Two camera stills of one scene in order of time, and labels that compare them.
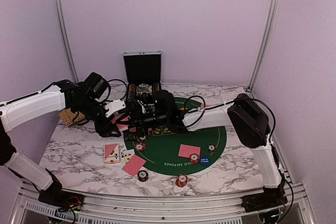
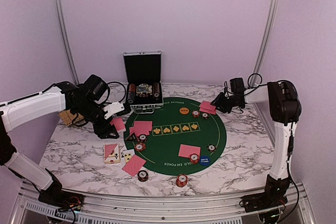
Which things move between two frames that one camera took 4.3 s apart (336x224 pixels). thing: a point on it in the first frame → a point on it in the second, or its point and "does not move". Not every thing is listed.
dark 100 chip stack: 143,176 does not move
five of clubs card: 125,156 does not move
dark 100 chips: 211,148 does not move
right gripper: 141,129 → 218,103
